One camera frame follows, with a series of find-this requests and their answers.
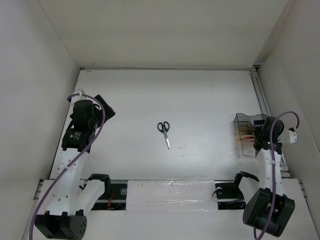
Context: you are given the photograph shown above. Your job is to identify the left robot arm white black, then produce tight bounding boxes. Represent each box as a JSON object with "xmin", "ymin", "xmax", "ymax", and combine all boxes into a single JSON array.
[{"xmin": 29, "ymin": 92, "xmax": 115, "ymax": 240}]

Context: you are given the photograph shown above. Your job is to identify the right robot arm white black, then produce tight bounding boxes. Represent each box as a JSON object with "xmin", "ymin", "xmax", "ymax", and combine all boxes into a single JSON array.
[{"xmin": 242, "ymin": 114, "xmax": 298, "ymax": 240}]

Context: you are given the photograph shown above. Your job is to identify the grey transparent container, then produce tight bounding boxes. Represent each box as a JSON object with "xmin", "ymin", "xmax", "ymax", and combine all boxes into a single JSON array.
[{"xmin": 233, "ymin": 113, "xmax": 267, "ymax": 126}]

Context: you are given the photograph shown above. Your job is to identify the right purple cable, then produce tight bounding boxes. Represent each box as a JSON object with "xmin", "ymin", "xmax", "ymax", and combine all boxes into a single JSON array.
[{"xmin": 252, "ymin": 111, "xmax": 300, "ymax": 240}]

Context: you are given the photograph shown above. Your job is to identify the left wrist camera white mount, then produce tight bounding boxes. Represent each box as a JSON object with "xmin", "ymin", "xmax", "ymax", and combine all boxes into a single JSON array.
[{"xmin": 74, "ymin": 88, "xmax": 85, "ymax": 96}]

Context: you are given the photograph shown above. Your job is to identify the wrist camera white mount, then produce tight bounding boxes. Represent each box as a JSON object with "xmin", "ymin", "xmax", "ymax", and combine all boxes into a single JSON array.
[
  {"xmin": 278, "ymin": 127, "xmax": 298, "ymax": 144},
  {"xmin": 74, "ymin": 88, "xmax": 85, "ymax": 96}
]

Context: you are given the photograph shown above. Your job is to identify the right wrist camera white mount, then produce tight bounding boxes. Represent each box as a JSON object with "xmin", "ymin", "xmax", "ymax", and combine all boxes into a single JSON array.
[{"xmin": 278, "ymin": 127, "xmax": 298, "ymax": 144}]

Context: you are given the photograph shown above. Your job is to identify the black handled scissors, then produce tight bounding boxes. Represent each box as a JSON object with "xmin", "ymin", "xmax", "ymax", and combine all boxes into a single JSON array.
[{"xmin": 157, "ymin": 121, "xmax": 171, "ymax": 149}]

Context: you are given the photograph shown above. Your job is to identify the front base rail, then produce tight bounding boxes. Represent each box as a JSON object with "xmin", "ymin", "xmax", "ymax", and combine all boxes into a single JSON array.
[{"xmin": 93, "ymin": 179, "xmax": 246, "ymax": 212}]

